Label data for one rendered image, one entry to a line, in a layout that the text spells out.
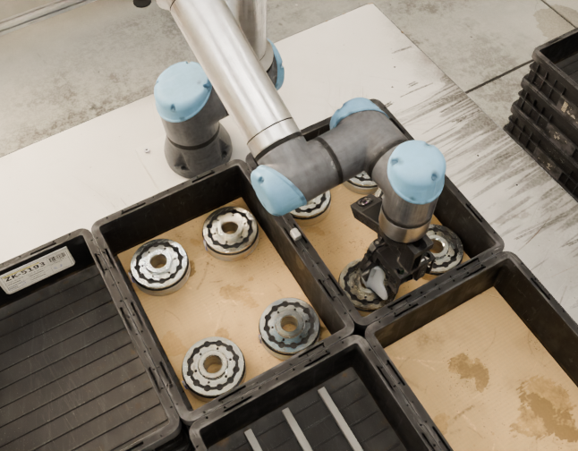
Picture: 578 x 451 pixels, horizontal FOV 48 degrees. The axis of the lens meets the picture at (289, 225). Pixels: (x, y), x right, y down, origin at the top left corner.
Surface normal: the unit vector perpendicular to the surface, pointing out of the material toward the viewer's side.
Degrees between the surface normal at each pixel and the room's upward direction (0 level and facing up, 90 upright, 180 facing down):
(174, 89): 11
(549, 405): 0
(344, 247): 0
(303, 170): 30
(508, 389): 0
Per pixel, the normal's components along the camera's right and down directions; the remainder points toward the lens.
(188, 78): -0.14, -0.42
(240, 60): 0.25, -0.19
